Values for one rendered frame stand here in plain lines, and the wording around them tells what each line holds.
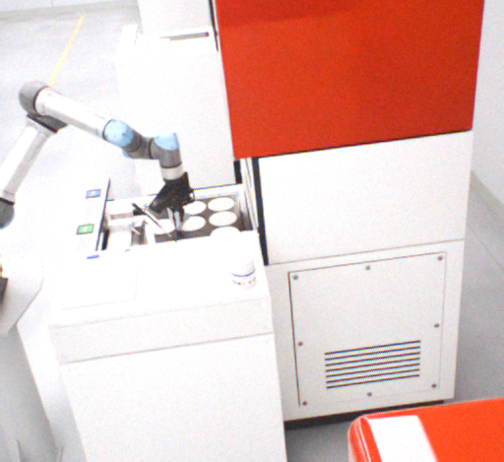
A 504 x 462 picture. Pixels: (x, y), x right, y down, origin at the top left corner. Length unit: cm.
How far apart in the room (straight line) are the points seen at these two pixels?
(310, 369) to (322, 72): 114
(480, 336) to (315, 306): 109
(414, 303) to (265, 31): 113
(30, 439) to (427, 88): 188
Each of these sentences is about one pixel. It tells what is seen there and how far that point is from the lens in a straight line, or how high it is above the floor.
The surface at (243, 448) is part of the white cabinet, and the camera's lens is 229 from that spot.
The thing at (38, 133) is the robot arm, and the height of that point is 124.
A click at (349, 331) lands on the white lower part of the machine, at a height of 49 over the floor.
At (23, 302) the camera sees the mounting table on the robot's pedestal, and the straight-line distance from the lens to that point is 233.
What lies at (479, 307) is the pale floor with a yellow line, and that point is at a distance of 342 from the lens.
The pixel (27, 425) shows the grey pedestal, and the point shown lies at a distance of 272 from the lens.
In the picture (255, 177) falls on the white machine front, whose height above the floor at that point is 116.
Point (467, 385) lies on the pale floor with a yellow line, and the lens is 302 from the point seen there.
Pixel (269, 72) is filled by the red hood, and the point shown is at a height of 149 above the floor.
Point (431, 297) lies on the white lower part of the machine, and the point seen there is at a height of 59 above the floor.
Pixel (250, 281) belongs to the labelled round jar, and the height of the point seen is 99.
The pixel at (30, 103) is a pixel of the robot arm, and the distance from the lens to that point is 232.
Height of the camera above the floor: 210
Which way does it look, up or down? 30 degrees down
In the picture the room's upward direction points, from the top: 6 degrees counter-clockwise
